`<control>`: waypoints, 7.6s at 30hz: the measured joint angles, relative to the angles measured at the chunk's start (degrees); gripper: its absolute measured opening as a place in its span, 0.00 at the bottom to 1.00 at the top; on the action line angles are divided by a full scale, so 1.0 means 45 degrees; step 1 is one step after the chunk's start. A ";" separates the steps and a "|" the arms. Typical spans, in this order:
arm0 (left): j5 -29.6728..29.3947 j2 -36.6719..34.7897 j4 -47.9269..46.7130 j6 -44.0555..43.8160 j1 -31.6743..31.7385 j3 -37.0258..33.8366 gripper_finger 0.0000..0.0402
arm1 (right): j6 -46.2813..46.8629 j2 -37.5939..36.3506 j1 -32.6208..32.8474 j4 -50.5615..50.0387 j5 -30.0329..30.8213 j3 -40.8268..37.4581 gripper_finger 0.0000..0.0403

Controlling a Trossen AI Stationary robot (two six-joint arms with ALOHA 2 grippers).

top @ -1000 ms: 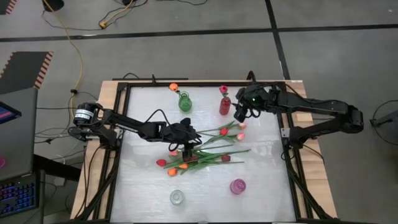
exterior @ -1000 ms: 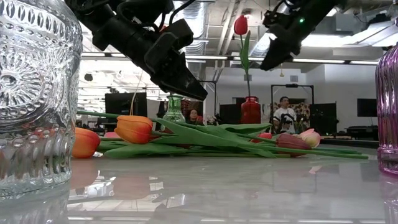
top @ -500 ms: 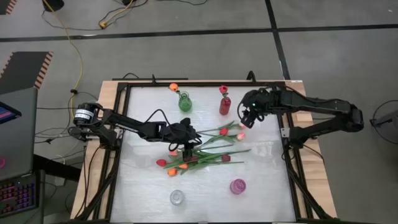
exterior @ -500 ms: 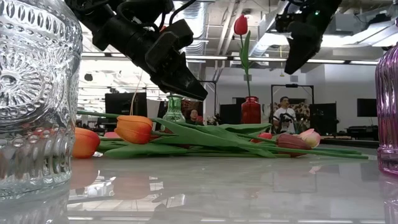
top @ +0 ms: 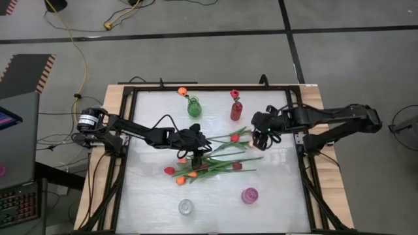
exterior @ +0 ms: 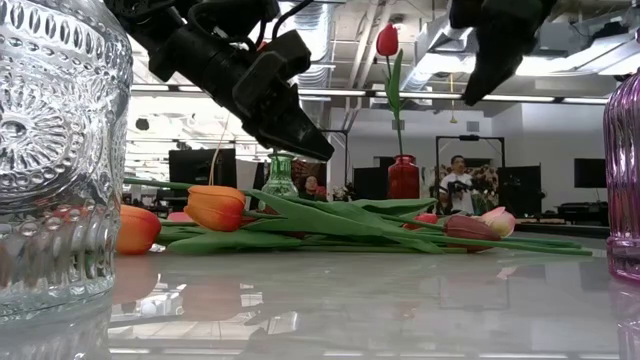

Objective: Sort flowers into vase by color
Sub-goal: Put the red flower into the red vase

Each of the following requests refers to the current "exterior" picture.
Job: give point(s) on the ceiling light strip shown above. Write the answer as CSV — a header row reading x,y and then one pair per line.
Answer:
x,y
350,93

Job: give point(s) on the silver ventilation duct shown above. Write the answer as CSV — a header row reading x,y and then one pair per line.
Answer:
x,y
317,20

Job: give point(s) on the person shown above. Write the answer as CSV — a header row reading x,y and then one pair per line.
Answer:
x,y
311,186
457,187

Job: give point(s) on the black cabinet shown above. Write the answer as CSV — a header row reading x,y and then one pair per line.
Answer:
x,y
370,185
520,185

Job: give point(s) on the black metal table frame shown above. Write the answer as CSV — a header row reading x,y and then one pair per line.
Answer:
x,y
560,230

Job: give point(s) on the dark red artificial tulip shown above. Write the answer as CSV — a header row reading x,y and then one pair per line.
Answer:
x,y
560,243
467,227

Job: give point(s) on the black wall screen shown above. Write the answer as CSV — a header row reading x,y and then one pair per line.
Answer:
x,y
590,172

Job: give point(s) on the black metal frame rig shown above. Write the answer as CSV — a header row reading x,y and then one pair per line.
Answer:
x,y
346,150
469,137

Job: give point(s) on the pink artificial tulip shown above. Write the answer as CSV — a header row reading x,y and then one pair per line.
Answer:
x,y
180,216
502,220

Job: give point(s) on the black monitor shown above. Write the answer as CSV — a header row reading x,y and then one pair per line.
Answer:
x,y
195,167

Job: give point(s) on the red glass vase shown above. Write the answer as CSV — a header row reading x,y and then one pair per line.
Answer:
x,y
403,180

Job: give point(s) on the floral patterned backdrop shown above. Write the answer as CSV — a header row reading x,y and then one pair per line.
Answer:
x,y
482,180

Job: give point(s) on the clear embossed glass vase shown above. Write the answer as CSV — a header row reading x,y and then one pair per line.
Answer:
x,y
60,150

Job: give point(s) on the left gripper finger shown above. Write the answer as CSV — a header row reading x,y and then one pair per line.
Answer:
x,y
272,105

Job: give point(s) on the green glass vase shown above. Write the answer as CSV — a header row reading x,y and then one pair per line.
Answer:
x,y
280,180

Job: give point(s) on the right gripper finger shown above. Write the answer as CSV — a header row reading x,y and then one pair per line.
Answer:
x,y
495,55

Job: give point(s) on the pink ribbed glass vase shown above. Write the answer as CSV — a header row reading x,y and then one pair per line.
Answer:
x,y
625,175

